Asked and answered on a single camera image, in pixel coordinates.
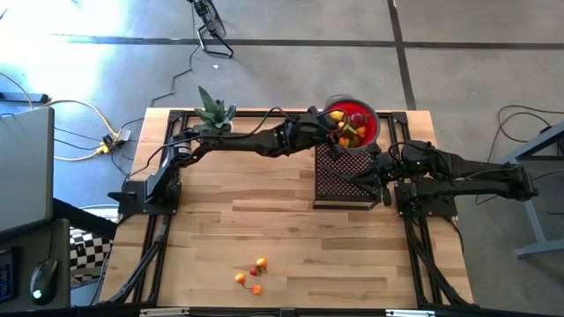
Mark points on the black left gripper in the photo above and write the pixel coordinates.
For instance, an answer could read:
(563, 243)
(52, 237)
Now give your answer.
(310, 130)

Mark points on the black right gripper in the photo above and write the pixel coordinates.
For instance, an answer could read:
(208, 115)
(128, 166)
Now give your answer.
(390, 169)

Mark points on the red apple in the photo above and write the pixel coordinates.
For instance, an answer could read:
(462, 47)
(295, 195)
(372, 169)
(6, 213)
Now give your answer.
(358, 118)

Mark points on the orange yellow toy peach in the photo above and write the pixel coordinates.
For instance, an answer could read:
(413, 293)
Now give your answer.
(240, 277)
(361, 131)

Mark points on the black toy knife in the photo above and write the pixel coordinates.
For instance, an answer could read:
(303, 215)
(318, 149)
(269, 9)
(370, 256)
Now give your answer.
(343, 174)

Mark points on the red collapsible colander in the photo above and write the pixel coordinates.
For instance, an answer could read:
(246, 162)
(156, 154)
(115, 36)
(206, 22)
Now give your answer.
(373, 127)

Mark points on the white plant pot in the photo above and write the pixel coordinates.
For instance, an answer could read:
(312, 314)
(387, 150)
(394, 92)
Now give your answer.
(228, 128)

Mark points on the green snake plant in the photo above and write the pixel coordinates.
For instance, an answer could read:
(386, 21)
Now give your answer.
(216, 112)

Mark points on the red toy strawberry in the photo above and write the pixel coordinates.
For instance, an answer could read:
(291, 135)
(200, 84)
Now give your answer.
(254, 271)

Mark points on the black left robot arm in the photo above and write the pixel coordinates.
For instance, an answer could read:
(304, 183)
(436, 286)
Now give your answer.
(247, 141)

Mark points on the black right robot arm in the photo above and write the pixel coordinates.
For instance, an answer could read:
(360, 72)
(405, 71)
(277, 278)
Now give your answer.
(462, 174)

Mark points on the orange toy fruit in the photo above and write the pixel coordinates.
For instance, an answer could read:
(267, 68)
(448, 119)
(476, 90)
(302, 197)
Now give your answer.
(261, 263)

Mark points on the black perforated metal stand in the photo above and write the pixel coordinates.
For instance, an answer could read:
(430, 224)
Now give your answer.
(348, 189)

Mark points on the silver aluminium bar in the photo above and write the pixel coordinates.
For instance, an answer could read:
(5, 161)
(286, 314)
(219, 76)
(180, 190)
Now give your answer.
(165, 311)
(410, 313)

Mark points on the brown wooden bowl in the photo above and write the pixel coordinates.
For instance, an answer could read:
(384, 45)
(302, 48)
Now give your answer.
(256, 289)

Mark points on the black floor fan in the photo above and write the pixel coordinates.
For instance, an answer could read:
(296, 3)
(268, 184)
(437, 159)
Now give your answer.
(211, 19)

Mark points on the black white checkerboard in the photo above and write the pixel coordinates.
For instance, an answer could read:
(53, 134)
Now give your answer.
(88, 253)

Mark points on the grey flat monitor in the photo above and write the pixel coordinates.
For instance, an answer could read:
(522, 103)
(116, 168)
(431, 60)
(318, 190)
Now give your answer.
(24, 171)

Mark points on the dark grey desk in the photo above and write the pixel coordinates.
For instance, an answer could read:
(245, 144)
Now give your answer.
(26, 242)

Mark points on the black computer mouse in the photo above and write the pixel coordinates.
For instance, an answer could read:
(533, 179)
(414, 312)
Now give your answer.
(43, 282)

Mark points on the black backlit keyboard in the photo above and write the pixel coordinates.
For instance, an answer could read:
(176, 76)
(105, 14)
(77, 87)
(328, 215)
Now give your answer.
(6, 275)

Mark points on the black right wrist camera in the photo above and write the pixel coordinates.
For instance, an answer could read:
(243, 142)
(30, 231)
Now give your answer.
(416, 155)

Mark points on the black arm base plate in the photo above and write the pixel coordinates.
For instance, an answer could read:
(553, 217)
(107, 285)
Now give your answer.
(434, 209)
(128, 200)

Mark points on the grey metal table frame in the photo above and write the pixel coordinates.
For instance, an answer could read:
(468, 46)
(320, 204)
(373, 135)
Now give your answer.
(527, 220)

